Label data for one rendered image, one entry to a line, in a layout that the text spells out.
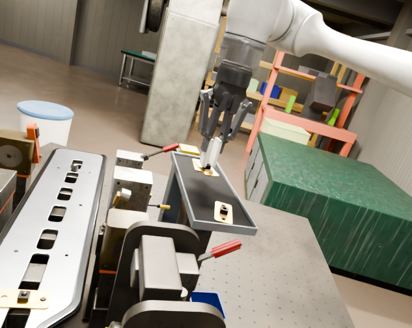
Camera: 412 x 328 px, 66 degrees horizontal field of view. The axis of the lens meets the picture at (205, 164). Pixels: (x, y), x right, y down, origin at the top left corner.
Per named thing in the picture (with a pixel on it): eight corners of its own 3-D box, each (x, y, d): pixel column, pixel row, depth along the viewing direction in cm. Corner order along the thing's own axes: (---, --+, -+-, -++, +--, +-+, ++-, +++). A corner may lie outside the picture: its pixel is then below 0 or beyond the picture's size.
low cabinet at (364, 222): (419, 301, 270) (462, 236, 248) (243, 249, 269) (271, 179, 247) (351, 209, 431) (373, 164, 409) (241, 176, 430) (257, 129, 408)
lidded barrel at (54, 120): (74, 162, 331) (81, 110, 312) (52, 179, 287) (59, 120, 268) (30, 150, 328) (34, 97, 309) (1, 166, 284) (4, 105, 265)
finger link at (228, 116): (226, 91, 72) (232, 92, 73) (217, 137, 77) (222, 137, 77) (233, 95, 69) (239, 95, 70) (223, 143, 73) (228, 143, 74)
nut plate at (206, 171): (192, 161, 80) (194, 156, 79) (206, 162, 81) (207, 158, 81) (204, 176, 72) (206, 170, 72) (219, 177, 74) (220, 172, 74)
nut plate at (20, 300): (-9, 307, 51) (-9, 301, 50) (-1, 289, 54) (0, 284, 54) (47, 309, 53) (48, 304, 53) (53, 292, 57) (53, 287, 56)
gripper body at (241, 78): (245, 68, 74) (233, 106, 77) (213, 58, 70) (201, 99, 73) (261, 73, 67) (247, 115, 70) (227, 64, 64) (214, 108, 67)
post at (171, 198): (147, 254, 120) (175, 147, 105) (166, 256, 122) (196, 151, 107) (148, 268, 113) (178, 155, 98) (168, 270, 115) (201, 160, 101)
